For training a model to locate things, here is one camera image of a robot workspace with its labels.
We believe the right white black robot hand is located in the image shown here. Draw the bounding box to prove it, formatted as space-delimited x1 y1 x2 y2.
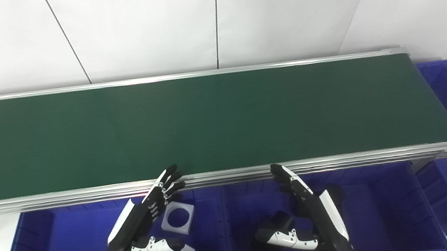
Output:
247 155 355 251

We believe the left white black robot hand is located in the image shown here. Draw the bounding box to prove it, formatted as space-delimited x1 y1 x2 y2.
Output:
96 162 194 251

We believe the white square part with hole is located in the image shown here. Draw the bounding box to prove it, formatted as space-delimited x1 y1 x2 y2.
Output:
158 199 199 238

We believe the black cylinder part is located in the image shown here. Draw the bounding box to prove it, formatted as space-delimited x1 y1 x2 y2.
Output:
322 182 348 216

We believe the black block part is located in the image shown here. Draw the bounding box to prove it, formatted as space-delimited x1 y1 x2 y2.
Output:
254 209 298 251

